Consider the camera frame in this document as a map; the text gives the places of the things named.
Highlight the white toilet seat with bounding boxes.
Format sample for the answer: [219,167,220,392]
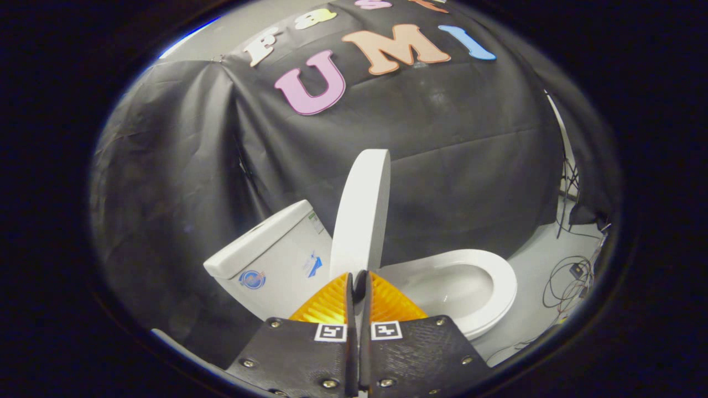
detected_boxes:
[379,249,518,341]

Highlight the black backdrop cloth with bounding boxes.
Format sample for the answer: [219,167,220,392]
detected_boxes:
[91,0,615,371]

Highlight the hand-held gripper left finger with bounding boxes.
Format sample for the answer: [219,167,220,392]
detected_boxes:
[227,271,359,398]

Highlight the tangled black floor cables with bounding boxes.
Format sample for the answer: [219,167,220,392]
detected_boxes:
[541,224,609,324]

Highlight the white ceramic toilet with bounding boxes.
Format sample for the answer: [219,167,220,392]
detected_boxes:
[203,200,518,341]

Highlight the white toilet lid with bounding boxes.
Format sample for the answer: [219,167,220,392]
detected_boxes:
[330,148,391,288]

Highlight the black light stand tripod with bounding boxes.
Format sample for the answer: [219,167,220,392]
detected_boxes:
[545,91,581,238]

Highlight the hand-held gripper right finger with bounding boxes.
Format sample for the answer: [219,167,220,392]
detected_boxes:
[360,270,492,398]

